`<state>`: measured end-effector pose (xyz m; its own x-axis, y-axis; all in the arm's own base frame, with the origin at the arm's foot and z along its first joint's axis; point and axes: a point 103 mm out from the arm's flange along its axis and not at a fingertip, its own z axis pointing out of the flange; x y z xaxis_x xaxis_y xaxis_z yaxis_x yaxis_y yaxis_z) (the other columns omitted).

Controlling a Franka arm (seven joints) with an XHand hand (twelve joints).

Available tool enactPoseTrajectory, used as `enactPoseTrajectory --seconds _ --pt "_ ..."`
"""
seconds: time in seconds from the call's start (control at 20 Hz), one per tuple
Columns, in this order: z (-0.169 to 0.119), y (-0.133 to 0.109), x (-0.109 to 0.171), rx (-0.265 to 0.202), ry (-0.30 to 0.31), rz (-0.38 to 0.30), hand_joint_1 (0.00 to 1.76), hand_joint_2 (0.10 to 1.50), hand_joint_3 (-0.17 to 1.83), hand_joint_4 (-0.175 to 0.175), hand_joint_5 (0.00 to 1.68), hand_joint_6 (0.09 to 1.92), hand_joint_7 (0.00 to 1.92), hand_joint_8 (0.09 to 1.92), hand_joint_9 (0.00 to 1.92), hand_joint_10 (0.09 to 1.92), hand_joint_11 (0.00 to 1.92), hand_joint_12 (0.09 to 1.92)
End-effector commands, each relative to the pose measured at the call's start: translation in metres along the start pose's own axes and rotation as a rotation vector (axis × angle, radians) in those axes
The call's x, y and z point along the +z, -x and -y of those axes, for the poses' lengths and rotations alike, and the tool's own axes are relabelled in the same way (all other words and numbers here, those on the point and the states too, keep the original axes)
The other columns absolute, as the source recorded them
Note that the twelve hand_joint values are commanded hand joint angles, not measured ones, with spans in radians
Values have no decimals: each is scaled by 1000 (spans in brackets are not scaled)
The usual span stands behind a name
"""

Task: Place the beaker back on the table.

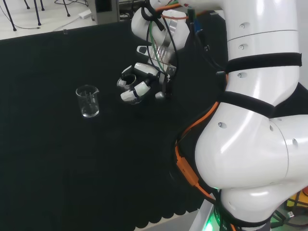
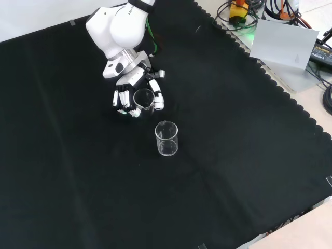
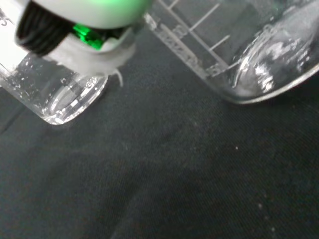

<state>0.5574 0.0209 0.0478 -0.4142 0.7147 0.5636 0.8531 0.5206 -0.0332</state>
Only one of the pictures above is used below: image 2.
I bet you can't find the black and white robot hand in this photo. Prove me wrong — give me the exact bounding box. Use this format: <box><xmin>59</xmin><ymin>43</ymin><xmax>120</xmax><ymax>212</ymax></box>
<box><xmin>112</xmin><ymin>66</ymin><xmax>166</xmax><ymax>119</ymax></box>

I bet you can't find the small clear glass beaker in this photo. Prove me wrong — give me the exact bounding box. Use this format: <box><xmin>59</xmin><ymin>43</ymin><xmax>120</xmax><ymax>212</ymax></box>
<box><xmin>133</xmin><ymin>88</ymin><xmax>156</xmax><ymax>118</ymax></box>

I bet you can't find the black bench cloth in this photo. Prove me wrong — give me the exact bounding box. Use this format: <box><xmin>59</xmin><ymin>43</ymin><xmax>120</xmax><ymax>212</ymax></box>
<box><xmin>0</xmin><ymin>0</ymin><xmax>332</xmax><ymax>249</ymax></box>

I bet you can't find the yellow stop button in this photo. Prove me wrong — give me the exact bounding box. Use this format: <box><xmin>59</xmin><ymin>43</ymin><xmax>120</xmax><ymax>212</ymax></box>
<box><xmin>229</xmin><ymin>0</ymin><xmax>250</xmax><ymax>24</ymax></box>

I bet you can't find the black power adapter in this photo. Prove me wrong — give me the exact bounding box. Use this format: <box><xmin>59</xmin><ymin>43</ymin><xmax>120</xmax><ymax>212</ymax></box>
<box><xmin>308</xmin><ymin>43</ymin><xmax>332</xmax><ymax>66</ymax></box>

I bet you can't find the green cable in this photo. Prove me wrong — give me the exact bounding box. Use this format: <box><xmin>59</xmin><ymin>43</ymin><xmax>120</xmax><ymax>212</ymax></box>
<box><xmin>146</xmin><ymin>17</ymin><xmax>162</xmax><ymax>57</ymax></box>

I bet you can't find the orange cable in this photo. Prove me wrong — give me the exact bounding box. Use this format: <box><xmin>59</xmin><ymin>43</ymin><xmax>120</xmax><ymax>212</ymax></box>
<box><xmin>279</xmin><ymin>7</ymin><xmax>313</xmax><ymax>30</ymax></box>

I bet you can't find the black cable bundle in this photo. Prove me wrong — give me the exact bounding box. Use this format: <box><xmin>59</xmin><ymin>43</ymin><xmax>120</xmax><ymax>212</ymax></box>
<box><xmin>306</xmin><ymin>62</ymin><xmax>332</xmax><ymax>116</ymax></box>

